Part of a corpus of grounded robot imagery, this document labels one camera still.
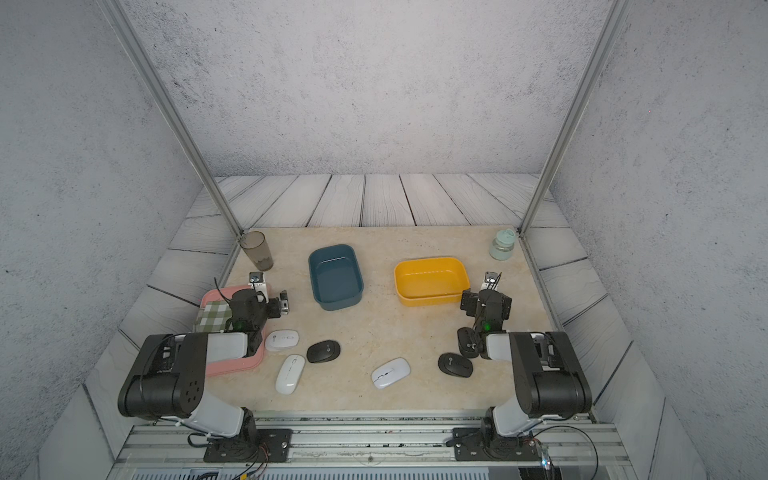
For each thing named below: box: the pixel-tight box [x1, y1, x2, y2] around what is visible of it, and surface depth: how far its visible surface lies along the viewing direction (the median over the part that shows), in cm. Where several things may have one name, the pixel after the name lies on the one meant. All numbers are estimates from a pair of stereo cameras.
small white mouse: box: [264, 329, 300, 351], surface depth 91 cm
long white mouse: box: [275, 354, 306, 395], surface depth 85 cm
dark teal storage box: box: [308, 244, 364, 311], surface depth 108 cm
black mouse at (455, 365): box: [438, 352, 473, 378], surface depth 86 cm
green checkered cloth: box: [194, 301, 232, 333], surface depth 96 cm
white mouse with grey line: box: [371, 357, 411, 390], surface depth 85 cm
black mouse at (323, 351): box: [306, 340, 341, 364], surface depth 89 cm
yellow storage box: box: [394, 257, 471, 307], surface depth 107 cm
